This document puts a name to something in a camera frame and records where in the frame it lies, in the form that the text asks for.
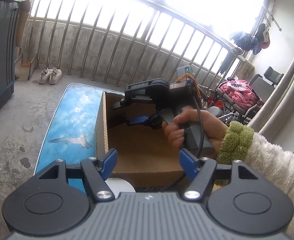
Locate white vitamin bottle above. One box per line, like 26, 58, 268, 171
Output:
105, 178, 135, 198

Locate person's right hand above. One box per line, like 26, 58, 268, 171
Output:
162, 107, 228, 159

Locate brown cardboard box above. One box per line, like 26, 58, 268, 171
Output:
94, 91, 183, 191

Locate blue ocean print table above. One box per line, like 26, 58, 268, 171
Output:
34, 83, 124, 174

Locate wheelchair with pink blanket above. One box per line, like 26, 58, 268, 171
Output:
202, 67, 284, 125

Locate pair of white sneakers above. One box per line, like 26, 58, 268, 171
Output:
38, 68, 63, 85

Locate beige curtain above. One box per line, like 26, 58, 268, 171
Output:
249, 59, 294, 151

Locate metal balcony railing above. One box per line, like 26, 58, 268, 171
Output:
15, 0, 244, 87

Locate hanging dark clothes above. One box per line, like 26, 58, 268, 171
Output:
231, 23, 270, 55

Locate dark green slatted cabinet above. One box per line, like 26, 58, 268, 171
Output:
0, 0, 19, 109

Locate black camera box green light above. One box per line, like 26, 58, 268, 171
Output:
176, 65, 195, 82

